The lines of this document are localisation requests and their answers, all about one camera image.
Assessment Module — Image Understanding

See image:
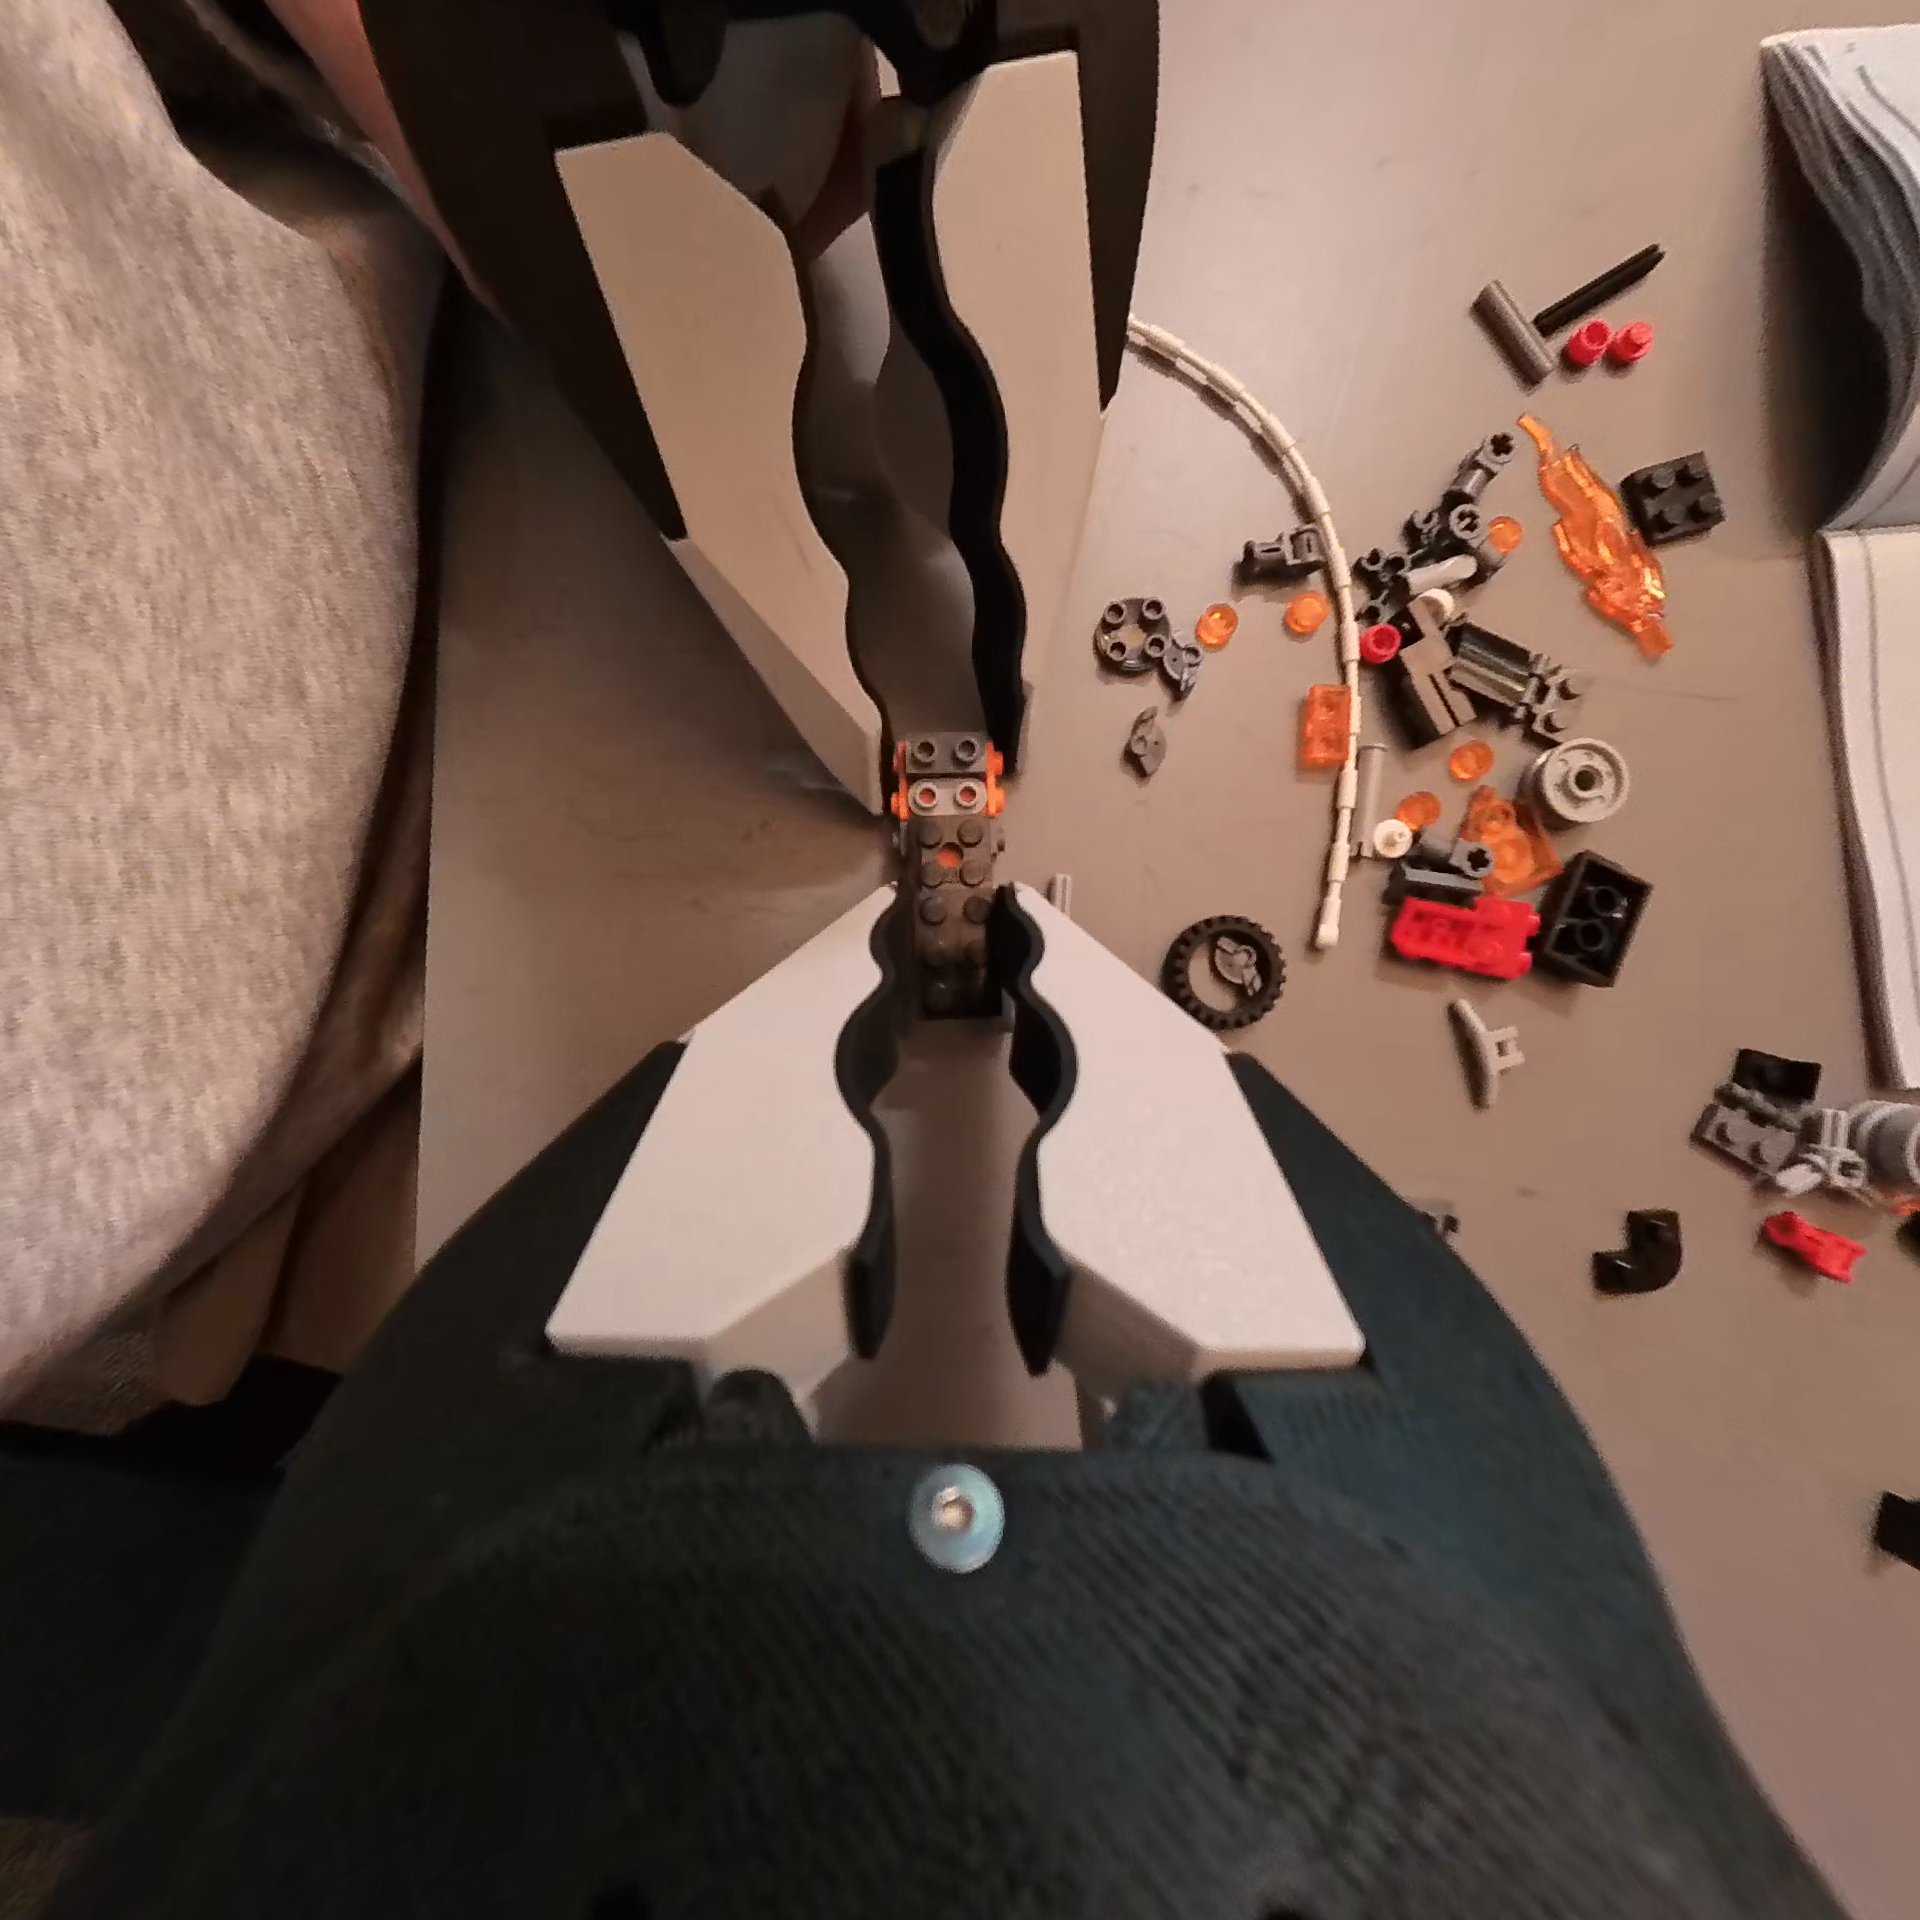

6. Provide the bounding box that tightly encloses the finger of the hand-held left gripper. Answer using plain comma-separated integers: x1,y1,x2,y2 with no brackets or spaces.
551,129,906,820
873,49,1114,776

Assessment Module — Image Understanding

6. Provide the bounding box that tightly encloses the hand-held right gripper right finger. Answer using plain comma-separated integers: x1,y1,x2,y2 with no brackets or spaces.
983,883,1370,1450

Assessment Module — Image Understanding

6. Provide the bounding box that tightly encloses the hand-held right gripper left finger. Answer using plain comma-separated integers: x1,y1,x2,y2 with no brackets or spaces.
544,883,906,1441

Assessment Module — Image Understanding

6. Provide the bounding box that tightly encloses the dark grey orange lego assembly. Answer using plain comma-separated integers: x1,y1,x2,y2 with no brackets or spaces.
885,729,1025,1024

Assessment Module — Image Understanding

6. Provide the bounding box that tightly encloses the lego instruction booklet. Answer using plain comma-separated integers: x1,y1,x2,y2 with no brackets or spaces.
1757,28,1920,1094

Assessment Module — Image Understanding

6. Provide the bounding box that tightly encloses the small black lego tyre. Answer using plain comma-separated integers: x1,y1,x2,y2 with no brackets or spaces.
1161,915,1289,1033

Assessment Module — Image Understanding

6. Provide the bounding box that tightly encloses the red lego plate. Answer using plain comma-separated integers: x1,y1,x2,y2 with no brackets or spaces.
1383,891,1546,980

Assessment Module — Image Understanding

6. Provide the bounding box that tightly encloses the dark grey lego tube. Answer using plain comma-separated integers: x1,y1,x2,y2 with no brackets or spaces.
1469,280,1555,378

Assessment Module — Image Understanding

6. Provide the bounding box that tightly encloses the black curved lego piece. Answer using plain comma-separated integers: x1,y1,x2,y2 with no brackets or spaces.
1592,1208,1688,1297

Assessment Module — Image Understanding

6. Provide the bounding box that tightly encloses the black lego brick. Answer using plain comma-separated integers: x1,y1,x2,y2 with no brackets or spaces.
1530,850,1655,993

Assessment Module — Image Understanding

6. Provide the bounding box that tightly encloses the black lego axle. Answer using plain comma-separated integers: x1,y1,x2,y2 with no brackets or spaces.
1530,245,1667,336

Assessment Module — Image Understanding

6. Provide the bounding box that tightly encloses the grey lego hinge plate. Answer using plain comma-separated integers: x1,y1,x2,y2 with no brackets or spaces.
1692,1093,1802,1176

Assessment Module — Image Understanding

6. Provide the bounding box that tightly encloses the large orange lego flame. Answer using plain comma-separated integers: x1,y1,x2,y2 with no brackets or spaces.
1516,416,1674,658

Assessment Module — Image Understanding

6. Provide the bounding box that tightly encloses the dark curved lego slope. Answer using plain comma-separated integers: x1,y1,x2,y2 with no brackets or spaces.
1457,622,1548,722

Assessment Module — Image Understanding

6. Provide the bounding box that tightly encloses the red lego clip piece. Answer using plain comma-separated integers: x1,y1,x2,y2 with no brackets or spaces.
1757,1210,1869,1284

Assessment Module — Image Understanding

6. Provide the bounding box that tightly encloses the light grey lego cross connector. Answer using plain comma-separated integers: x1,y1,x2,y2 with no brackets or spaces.
1770,1118,1877,1202

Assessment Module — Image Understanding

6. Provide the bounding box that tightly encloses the black square lego plate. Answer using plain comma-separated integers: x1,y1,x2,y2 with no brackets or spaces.
1621,453,1728,547

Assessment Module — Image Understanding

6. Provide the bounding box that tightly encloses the white segmented lego hose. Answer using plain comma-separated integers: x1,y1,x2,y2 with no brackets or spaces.
1125,318,1370,954

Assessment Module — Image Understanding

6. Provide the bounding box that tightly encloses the light grey lego handle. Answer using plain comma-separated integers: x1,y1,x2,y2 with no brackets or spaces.
1447,997,1528,1109

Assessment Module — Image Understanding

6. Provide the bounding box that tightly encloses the dark brown lego bracket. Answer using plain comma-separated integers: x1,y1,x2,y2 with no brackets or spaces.
1372,622,1480,750

